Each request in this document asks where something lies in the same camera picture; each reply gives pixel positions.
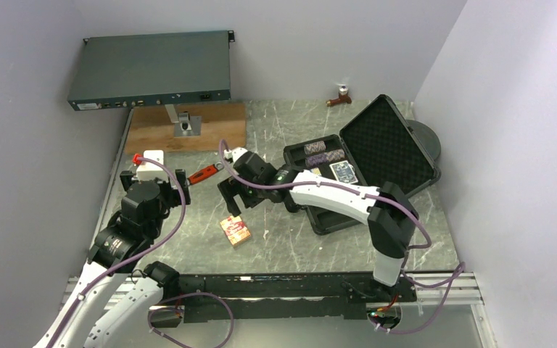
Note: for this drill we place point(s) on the red playing card deck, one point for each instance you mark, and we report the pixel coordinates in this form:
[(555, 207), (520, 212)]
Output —
[(235, 230)]

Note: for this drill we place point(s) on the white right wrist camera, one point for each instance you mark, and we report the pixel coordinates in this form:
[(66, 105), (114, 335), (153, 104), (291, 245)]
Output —
[(233, 155)]

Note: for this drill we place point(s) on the red handled adjustable wrench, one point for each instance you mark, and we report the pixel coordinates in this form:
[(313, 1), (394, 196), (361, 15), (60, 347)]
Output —
[(204, 173)]

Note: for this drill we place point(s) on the dark green rack server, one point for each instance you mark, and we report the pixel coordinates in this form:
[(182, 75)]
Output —
[(152, 69)]

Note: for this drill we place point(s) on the grey metal stand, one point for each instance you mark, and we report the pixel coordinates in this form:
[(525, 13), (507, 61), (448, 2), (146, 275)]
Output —
[(185, 125)]

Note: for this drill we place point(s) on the brown bottle with cap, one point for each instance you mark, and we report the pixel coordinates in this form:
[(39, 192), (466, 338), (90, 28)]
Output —
[(343, 97)]

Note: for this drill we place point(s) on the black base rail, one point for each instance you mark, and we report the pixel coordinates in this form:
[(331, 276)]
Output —
[(198, 298)]

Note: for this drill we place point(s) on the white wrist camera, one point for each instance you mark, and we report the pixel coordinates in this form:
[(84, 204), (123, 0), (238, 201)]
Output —
[(233, 155), (148, 171)]

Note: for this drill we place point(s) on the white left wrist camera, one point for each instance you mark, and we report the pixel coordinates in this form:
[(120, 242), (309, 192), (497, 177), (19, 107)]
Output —
[(148, 171)]

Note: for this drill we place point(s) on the multicolour chip stack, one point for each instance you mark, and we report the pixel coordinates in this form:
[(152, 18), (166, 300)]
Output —
[(314, 147)]

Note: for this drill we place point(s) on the brown wooden board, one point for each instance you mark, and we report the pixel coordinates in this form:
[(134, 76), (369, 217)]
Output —
[(152, 129)]

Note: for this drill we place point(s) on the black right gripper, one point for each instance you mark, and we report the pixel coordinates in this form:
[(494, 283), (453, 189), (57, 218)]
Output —
[(228, 189)]

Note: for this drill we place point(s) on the dark grey round disc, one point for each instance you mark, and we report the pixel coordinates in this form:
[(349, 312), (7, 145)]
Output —
[(427, 137)]

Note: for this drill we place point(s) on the blue playing card deck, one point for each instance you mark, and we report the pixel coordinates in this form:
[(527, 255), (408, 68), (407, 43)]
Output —
[(344, 172)]

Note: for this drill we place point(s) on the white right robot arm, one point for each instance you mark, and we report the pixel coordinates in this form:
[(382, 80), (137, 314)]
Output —
[(385, 210)]

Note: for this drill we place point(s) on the black poker set case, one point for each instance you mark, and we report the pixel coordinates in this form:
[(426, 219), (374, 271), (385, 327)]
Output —
[(381, 147)]

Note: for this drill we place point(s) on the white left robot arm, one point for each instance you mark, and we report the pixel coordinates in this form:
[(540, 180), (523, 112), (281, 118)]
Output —
[(83, 321)]

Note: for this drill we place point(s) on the blue 10 chip stack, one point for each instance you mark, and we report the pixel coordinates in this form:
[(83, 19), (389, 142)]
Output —
[(335, 155)]

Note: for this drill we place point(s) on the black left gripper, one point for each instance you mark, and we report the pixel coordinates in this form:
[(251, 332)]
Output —
[(174, 197)]

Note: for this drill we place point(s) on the blue texas holdem booklet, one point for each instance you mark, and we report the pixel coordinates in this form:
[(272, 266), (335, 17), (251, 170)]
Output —
[(316, 171)]

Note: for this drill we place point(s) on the purple 500 chip stack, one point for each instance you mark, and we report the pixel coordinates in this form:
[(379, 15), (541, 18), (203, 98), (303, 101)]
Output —
[(315, 160)]

